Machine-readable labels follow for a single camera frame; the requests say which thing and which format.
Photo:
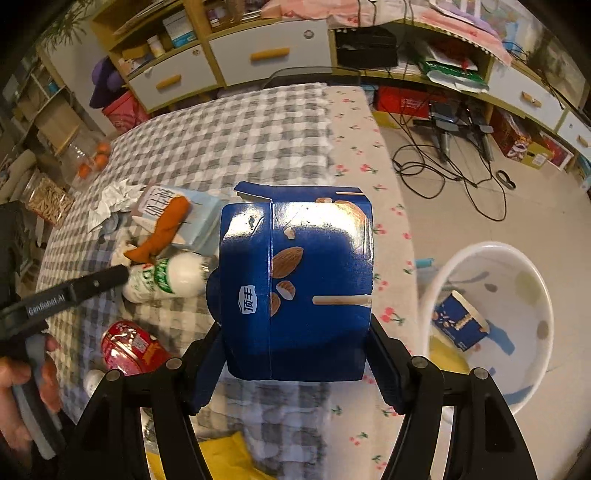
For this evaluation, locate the purple cloth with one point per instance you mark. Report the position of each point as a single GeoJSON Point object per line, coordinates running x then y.
{"type": "Point", "coordinates": [106, 83]}

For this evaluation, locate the orange carrot plush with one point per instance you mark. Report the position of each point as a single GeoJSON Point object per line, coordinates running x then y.
{"type": "Point", "coordinates": [166, 226]}

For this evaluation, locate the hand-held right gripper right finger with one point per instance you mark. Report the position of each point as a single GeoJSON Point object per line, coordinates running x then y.
{"type": "Point", "coordinates": [385, 369]}

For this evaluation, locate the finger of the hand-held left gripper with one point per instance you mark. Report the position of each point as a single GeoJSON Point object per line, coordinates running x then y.
{"type": "Point", "coordinates": [99, 282]}

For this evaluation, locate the white bottle green label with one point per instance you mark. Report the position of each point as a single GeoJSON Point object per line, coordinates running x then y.
{"type": "Point", "coordinates": [184, 272]}

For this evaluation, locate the green potted plant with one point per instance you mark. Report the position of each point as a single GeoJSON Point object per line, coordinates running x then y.
{"type": "Point", "coordinates": [64, 18]}

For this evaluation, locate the yellow wooden wall cabinet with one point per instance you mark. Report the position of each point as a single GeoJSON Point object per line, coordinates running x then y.
{"type": "Point", "coordinates": [208, 60]}

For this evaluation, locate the white jar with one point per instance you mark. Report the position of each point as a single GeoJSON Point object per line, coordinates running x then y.
{"type": "Point", "coordinates": [156, 46]}

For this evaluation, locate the green and white bags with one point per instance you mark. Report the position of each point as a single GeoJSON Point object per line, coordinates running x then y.
{"type": "Point", "coordinates": [457, 76]}

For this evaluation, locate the lilac cloth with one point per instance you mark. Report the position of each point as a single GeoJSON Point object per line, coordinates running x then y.
{"type": "Point", "coordinates": [455, 9]}

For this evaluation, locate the blue paper cup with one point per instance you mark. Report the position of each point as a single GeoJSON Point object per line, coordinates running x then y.
{"type": "Point", "coordinates": [457, 318]}

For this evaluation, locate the red bag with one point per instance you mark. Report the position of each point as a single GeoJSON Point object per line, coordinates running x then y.
{"type": "Point", "coordinates": [124, 113]}

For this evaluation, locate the blue snack box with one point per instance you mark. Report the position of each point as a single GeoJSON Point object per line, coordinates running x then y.
{"type": "Point", "coordinates": [314, 258]}

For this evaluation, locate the light wooden shelf rack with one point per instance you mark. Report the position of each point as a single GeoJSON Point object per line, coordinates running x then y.
{"type": "Point", "coordinates": [51, 115]}

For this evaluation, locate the white tissue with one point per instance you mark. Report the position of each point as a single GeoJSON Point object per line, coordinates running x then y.
{"type": "Point", "coordinates": [113, 198]}

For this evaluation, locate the yellow plastic bag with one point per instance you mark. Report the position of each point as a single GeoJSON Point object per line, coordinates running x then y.
{"type": "Point", "coordinates": [231, 457]}

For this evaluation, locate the cherry print cloth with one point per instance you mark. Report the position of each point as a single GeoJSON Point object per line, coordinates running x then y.
{"type": "Point", "coordinates": [360, 152]}

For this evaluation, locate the pink cloth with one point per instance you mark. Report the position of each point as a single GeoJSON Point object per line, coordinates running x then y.
{"type": "Point", "coordinates": [318, 7]}

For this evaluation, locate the grey checked tablecloth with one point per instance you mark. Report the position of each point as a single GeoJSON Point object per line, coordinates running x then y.
{"type": "Point", "coordinates": [231, 138]}

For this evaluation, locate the red picture box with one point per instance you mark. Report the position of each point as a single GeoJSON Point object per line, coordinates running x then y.
{"type": "Point", "coordinates": [561, 152]}

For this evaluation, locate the white and blue box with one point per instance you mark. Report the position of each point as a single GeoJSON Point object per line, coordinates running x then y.
{"type": "Point", "coordinates": [184, 32]}

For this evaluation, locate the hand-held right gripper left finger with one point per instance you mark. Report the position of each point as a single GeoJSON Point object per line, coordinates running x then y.
{"type": "Point", "coordinates": [205, 378]}

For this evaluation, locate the red tin can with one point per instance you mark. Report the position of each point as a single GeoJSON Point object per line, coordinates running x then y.
{"type": "Point", "coordinates": [134, 346]}

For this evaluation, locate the light blue milk carton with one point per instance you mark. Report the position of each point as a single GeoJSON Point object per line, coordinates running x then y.
{"type": "Point", "coordinates": [203, 217]}

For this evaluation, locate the black bag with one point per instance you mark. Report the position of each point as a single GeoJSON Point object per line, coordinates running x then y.
{"type": "Point", "coordinates": [364, 55]}

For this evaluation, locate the orange fruit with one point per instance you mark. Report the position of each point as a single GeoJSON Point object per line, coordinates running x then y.
{"type": "Point", "coordinates": [104, 147]}
{"type": "Point", "coordinates": [84, 170]}
{"type": "Point", "coordinates": [98, 160]}

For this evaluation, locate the white plastic bin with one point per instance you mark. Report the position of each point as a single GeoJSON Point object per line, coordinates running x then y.
{"type": "Point", "coordinates": [531, 295]}

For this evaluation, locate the colourful printed box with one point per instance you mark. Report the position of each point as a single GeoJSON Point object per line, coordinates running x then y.
{"type": "Point", "coordinates": [510, 134]}

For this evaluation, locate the person's left hand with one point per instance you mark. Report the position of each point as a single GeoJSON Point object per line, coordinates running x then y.
{"type": "Point", "coordinates": [14, 406]}

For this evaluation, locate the glass jar of snacks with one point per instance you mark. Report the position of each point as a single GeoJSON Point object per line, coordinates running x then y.
{"type": "Point", "coordinates": [48, 201]}

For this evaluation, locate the yellow cardboard box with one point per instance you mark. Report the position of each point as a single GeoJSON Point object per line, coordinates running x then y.
{"type": "Point", "coordinates": [538, 157]}

